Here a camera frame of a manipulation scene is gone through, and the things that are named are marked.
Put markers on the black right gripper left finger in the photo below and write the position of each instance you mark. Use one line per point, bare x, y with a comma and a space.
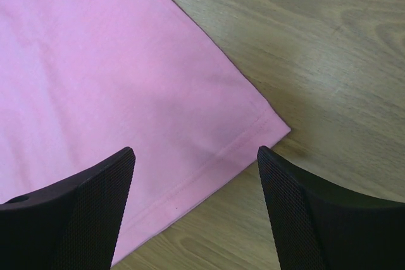
71, 224

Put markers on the pink t shirt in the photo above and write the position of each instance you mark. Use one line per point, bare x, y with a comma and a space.
82, 79

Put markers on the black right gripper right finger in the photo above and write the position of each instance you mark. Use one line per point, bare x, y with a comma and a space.
317, 224

